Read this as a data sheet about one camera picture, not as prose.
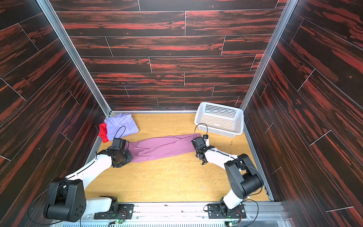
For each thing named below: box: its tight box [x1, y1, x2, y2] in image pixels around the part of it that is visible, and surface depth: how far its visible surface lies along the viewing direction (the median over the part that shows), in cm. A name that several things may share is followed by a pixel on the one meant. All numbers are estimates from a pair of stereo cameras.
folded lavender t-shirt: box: [103, 113, 140, 142], surface depth 107 cm
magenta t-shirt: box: [128, 133, 201, 164], surface depth 100 cm
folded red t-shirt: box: [98, 122, 110, 143], surface depth 105 cm
